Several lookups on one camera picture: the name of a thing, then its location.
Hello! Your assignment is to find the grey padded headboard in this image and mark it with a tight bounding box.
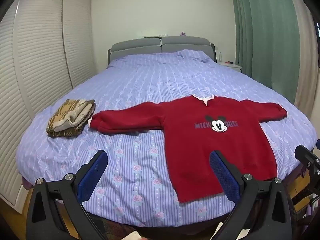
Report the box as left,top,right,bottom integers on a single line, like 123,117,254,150
107,36,216,67

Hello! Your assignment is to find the white louvered wardrobe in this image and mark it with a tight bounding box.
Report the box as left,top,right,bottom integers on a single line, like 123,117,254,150
0,0,97,213

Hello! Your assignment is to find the window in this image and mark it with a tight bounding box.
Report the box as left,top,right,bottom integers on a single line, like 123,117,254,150
314,17,320,68

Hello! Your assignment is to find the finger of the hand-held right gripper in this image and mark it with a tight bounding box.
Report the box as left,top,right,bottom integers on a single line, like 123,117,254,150
294,144,320,181

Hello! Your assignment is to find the red cartoon print sweater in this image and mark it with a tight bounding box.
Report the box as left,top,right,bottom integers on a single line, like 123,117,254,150
89,94,287,204

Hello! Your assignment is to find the white nightstand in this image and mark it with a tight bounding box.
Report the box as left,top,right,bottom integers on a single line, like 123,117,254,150
217,60,243,73

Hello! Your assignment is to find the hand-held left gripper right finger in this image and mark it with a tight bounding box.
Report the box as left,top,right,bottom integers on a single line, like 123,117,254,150
209,150,298,240

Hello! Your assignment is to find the beige curtain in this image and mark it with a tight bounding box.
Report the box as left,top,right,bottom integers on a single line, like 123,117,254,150
285,0,318,117

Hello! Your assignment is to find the folded brown plaid garment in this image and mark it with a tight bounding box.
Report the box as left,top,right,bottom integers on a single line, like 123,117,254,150
46,99,97,138

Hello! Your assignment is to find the blue striped floral bed cover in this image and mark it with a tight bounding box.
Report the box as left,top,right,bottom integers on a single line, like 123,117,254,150
15,49,317,227

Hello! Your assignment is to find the green curtain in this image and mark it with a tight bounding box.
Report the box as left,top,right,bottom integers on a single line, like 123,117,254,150
229,0,300,104

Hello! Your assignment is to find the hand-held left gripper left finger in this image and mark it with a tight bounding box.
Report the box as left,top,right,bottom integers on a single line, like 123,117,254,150
26,149,108,240

